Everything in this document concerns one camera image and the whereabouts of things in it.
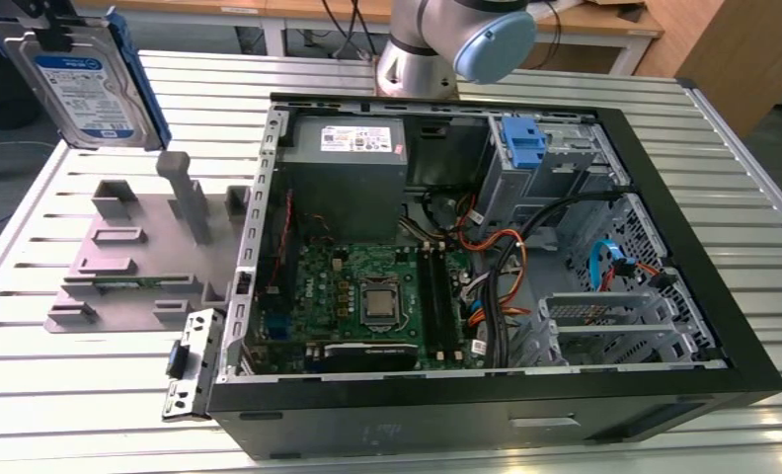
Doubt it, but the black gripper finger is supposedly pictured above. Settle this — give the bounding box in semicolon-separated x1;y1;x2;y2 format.
32;0;80;53

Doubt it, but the hard disk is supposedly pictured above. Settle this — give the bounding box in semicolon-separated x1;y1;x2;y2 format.
0;5;172;152

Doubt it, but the blue SATA wire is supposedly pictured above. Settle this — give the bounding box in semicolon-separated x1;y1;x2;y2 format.
588;238;630;297

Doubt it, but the orange red power wire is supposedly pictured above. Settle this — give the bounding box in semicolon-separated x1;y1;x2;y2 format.
618;260;682;298

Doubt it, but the metal disk bay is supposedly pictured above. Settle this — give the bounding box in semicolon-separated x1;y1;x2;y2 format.
539;290;711;367

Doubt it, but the grey parts rack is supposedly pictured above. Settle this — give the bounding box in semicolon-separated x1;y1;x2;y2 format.
44;151;255;335

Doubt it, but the green RAM stick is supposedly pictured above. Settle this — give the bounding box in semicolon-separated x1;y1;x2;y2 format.
94;277;167;288

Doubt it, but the grey power supply unit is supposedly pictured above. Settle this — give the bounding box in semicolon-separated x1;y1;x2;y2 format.
279;116;411;246

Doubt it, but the green motherboard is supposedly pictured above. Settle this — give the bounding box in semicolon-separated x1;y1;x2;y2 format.
252;241;492;371

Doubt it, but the silver CPU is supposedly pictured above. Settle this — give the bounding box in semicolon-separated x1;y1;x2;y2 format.
363;288;398;317

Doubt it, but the blue drive latch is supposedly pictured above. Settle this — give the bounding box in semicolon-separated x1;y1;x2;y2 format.
502;117;550;169

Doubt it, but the CPU socket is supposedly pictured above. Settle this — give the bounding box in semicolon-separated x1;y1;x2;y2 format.
356;275;407;335

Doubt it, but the black RAM slot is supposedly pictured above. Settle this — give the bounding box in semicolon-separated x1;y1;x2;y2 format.
416;241;447;364
434;241;467;364

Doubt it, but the black graphics card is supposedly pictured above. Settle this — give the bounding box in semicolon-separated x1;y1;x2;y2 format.
304;341;419;374

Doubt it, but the grey optical drive cage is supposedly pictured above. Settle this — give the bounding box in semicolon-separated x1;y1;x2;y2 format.
480;114;630;233

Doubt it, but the black PC case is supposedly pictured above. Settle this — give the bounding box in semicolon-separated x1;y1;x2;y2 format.
206;91;782;461

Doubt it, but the wooden cabinet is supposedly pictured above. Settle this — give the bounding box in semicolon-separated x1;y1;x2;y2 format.
634;0;782;142

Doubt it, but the white floor cable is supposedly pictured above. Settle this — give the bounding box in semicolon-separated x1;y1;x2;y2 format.
0;140;58;162

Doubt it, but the metal case bracket blue handle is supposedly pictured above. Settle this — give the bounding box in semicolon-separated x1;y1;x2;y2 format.
162;306;227;422

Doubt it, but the wooden desk white frame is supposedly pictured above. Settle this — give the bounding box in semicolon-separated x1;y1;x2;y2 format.
74;0;667;76

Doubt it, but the orange red yellow wire bundle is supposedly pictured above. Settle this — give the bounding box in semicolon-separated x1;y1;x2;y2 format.
458;227;531;308

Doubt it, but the short orange wire bundle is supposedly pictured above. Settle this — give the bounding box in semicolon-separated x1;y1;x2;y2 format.
467;304;532;328

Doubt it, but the black cable bundle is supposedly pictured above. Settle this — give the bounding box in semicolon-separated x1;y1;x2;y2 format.
483;190;627;370

